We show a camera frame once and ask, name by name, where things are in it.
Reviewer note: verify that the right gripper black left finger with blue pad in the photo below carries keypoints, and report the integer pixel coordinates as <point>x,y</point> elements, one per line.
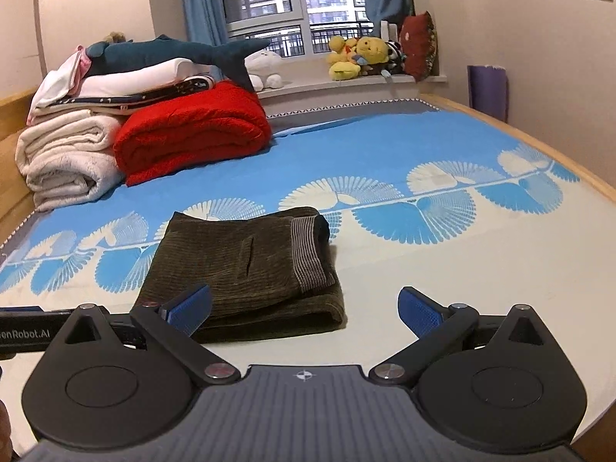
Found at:
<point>168,328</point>

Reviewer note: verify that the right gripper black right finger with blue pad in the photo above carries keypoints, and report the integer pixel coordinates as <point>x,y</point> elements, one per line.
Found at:
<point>457,344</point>

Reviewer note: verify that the brown corduroy pants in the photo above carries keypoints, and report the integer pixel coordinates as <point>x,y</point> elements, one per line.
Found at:
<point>270,277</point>

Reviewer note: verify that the person's left hand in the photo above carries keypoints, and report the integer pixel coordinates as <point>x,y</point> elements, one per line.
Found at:
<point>6,445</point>

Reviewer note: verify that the blue white patterned bedsheet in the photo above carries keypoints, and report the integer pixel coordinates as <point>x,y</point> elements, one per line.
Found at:
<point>438,201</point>

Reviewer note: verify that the white folded towel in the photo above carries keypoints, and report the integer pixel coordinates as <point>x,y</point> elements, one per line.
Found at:
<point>68,159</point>

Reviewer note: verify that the white folded bedding stack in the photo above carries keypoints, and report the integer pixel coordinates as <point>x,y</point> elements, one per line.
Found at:
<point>68,82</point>

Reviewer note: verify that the red knitted blanket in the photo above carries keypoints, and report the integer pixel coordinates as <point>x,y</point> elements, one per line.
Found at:
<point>223,123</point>

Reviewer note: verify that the grey mattress with trim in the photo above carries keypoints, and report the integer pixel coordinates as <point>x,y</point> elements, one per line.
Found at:
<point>298,119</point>

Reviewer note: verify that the purple rolled mat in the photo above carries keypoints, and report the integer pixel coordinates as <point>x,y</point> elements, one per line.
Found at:
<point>489,91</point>

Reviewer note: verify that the blue shark plush toy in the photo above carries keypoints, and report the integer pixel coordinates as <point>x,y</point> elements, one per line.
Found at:
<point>107,58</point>

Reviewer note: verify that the white plush toy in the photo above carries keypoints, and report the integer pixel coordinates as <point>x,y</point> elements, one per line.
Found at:
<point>264,70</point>

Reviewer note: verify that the dark red cushion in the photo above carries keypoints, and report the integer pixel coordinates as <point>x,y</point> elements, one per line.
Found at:
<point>418,40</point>

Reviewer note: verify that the yellow plush toy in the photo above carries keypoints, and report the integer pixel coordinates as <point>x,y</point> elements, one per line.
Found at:
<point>356,57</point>

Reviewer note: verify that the blue curtain left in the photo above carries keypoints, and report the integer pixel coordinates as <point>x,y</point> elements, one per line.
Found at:
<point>206,21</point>

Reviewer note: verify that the window with metal railing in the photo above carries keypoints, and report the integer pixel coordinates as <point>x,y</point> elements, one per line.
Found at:
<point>296,27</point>

